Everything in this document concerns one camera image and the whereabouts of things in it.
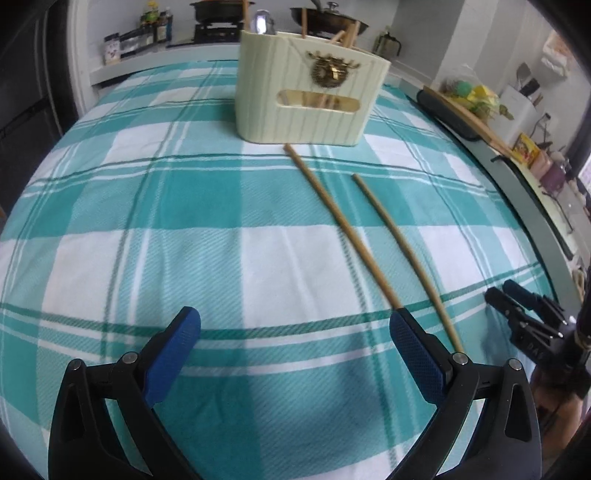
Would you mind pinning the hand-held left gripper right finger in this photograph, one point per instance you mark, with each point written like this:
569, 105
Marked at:
415, 355

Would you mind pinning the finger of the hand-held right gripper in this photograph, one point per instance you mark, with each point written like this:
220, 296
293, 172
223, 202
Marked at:
526, 294
502, 301

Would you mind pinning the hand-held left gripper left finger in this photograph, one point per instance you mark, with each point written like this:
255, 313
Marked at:
173, 355

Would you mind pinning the cream utensil holder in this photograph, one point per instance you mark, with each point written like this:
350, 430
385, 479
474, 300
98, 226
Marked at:
277, 120

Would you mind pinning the metal spoon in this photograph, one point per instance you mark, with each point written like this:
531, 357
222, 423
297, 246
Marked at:
262, 22

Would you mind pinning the person's right forearm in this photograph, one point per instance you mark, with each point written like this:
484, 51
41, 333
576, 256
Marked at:
558, 415

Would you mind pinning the teal plaid tablecloth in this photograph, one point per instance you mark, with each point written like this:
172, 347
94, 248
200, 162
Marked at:
231, 277

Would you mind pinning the purple cup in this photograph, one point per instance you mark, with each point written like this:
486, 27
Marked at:
554, 176

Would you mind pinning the yellow snack packet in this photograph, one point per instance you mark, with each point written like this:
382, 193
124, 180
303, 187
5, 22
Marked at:
526, 150

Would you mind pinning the wooden cutting board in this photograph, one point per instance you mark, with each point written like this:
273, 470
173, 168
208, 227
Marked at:
485, 131

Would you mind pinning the white knife block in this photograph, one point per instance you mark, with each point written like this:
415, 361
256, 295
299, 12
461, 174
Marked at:
517, 108

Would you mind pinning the dark sink mat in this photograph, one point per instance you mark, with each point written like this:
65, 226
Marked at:
445, 115

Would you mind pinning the bag of vegetables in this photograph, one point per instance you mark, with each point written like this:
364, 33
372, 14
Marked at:
475, 94

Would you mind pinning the metal spatula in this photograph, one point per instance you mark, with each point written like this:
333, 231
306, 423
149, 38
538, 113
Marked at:
522, 74

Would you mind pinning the glass french press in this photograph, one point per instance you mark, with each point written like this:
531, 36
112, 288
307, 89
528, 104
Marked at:
385, 42

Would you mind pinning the white seasoning container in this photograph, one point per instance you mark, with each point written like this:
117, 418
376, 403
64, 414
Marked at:
111, 49

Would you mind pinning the black spice rack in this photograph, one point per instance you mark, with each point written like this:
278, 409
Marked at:
135, 44

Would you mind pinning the dark refrigerator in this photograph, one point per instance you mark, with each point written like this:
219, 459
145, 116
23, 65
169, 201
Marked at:
27, 69

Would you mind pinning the black gas stove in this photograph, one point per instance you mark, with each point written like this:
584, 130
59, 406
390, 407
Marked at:
212, 32

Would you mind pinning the dark sauce bottle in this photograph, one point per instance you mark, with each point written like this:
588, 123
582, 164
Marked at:
163, 26

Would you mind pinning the black wok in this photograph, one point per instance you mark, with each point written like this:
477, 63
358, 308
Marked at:
323, 23

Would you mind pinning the glass wok lid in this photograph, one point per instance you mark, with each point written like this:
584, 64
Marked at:
330, 8

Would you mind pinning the yellow cap oil bottle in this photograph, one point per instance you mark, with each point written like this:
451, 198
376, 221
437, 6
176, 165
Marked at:
150, 14

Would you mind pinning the black clay pot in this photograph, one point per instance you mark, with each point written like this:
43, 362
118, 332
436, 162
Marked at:
217, 10

